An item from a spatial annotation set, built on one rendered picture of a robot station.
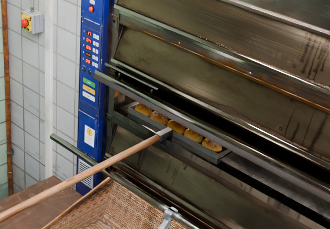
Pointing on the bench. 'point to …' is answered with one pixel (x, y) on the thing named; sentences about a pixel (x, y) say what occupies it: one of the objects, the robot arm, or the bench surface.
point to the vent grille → (84, 170)
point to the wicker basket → (109, 211)
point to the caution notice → (89, 136)
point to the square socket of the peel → (164, 133)
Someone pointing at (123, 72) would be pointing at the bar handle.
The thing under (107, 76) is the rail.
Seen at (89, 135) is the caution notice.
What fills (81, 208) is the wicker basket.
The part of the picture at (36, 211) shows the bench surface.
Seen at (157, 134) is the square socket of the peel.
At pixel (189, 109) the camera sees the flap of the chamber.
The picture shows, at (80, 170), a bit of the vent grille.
